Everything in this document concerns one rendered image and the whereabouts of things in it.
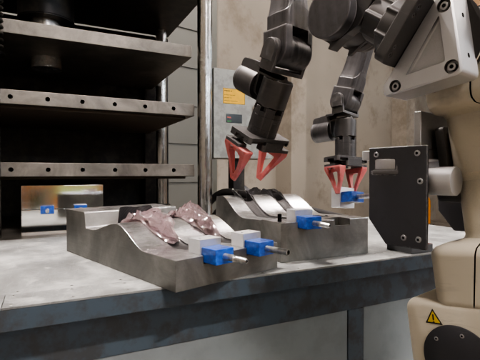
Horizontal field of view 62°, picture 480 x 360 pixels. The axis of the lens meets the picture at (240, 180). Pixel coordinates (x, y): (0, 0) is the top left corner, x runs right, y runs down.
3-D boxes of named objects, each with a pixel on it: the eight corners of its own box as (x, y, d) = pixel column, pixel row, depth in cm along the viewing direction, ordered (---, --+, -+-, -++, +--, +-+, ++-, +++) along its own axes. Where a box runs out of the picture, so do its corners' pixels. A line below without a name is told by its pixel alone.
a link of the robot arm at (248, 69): (278, 38, 66) (312, 48, 71) (239, 25, 74) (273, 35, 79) (256, 107, 70) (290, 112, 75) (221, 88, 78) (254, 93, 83)
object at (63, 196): (103, 231, 149) (103, 184, 148) (21, 236, 137) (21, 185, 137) (90, 217, 194) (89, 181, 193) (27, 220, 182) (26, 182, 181)
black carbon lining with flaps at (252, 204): (333, 224, 103) (333, 188, 103) (281, 228, 96) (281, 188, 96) (266, 212, 135) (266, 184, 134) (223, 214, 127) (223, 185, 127)
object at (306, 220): (338, 238, 85) (338, 212, 85) (320, 239, 83) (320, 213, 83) (303, 230, 97) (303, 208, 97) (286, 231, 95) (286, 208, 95)
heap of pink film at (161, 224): (228, 236, 91) (228, 201, 91) (162, 245, 79) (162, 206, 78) (166, 225, 110) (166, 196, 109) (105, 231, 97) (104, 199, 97)
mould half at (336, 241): (368, 253, 101) (368, 199, 100) (281, 263, 89) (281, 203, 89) (268, 228, 146) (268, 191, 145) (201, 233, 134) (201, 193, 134)
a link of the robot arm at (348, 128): (348, 113, 105) (360, 116, 109) (327, 117, 110) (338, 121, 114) (348, 138, 104) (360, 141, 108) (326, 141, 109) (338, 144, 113)
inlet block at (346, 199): (381, 207, 98) (381, 185, 99) (366, 206, 96) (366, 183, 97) (345, 208, 110) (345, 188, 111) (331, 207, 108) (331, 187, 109)
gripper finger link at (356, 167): (330, 194, 109) (330, 160, 110) (350, 195, 112) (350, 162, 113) (347, 193, 103) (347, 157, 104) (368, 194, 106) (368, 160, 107)
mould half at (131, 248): (277, 268, 85) (277, 216, 85) (175, 293, 67) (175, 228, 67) (153, 239, 121) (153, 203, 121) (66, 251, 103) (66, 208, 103)
